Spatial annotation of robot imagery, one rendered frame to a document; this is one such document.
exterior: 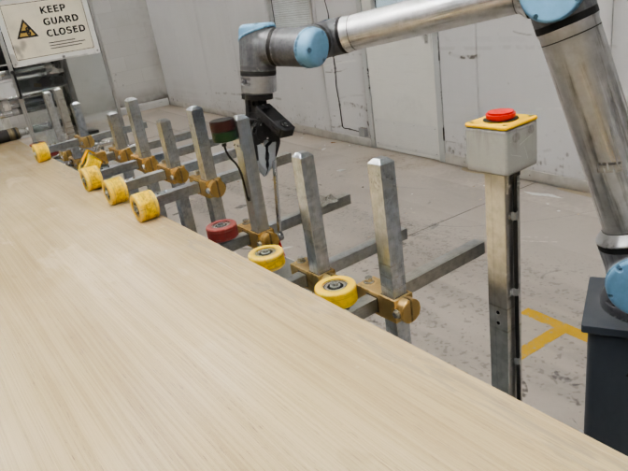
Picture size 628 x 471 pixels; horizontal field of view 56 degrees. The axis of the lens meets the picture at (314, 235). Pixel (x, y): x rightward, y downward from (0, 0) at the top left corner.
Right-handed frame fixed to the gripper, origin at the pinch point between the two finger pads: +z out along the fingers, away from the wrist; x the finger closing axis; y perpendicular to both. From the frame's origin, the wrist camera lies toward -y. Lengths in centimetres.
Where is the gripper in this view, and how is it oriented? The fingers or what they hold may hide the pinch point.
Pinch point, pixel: (266, 171)
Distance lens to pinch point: 156.1
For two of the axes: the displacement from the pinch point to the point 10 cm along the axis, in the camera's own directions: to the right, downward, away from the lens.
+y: -6.7, -2.5, 6.9
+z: 0.1, 9.4, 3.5
